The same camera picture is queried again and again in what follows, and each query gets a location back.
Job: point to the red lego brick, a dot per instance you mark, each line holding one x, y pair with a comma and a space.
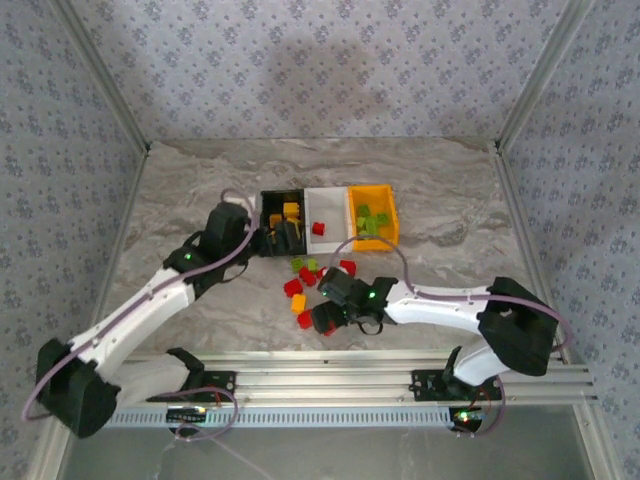
318, 229
348, 267
293, 288
304, 319
329, 330
307, 276
320, 273

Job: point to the green lego brick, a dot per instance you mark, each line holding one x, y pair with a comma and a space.
373, 229
359, 233
313, 264
361, 222
363, 210
383, 219
298, 264

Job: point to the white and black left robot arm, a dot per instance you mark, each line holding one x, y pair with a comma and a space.
130, 312

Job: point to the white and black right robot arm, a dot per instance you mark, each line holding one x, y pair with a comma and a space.
430, 307

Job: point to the white plastic bin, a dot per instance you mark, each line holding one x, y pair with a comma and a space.
327, 210

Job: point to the black plastic bin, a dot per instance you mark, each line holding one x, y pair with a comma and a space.
270, 200

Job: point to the orange plastic bin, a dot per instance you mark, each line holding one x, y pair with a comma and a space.
372, 244

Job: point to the small electronics board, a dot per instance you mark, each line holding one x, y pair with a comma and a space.
187, 415
467, 416

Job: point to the aluminium base frame rail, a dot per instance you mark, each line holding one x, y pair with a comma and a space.
325, 359
325, 387

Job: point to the aluminium side frame rail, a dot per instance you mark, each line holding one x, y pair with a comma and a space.
520, 225
134, 200

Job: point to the aluminium frame post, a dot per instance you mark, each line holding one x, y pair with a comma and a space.
545, 70

